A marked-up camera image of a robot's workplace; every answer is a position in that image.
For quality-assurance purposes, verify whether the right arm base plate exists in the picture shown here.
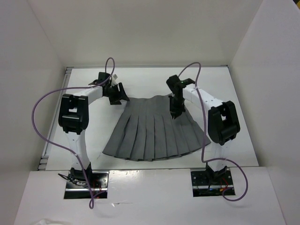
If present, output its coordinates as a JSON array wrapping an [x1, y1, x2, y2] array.
[[190, 169, 235, 197]]

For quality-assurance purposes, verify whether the white crumpled plastic bag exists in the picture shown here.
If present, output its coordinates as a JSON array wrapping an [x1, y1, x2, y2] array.
[[33, 218, 68, 225]]

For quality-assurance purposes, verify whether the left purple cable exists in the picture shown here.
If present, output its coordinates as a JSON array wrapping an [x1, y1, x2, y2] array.
[[31, 57, 116, 210]]

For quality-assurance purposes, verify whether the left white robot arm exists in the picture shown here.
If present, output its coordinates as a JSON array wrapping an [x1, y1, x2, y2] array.
[[58, 78, 129, 188]]

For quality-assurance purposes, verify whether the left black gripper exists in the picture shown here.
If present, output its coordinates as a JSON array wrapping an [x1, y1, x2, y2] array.
[[105, 82, 129, 105]]

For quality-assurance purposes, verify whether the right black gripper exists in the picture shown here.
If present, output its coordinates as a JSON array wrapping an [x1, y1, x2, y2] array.
[[169, 94, 186, 118]]

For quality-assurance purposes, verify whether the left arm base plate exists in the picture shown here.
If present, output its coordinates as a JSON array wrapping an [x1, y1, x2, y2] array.
[[59, 171, 109, 199]]

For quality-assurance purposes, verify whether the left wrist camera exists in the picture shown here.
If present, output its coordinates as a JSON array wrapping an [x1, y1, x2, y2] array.
[[96, 72, 118, 86]]

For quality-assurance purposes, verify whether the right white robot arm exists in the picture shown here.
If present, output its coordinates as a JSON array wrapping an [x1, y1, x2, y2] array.
[[166, 75, 240, 184]]

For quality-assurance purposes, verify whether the grey pleated skirt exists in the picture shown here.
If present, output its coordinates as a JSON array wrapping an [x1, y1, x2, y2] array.
[[103, 95, 211, 161]]

